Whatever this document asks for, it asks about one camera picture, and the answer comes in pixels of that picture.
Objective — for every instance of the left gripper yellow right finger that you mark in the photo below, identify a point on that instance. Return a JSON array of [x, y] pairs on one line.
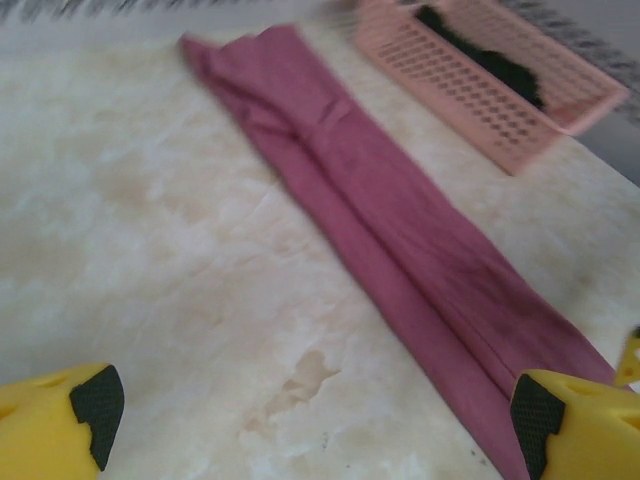
[[590, 430]]

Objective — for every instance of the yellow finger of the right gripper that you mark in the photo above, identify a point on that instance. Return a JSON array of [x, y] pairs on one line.
[[631, 360]]

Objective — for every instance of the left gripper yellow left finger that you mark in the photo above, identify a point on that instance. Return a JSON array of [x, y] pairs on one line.
[[45, 425]]

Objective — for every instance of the maroon printed t-shirt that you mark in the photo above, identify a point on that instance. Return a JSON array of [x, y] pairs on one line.
[[375, 200]]

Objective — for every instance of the black t-shirt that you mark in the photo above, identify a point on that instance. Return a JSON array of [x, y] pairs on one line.
[[500, 65]]

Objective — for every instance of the pink plastic basket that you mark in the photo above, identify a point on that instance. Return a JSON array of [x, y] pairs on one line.
[[450, 90]]

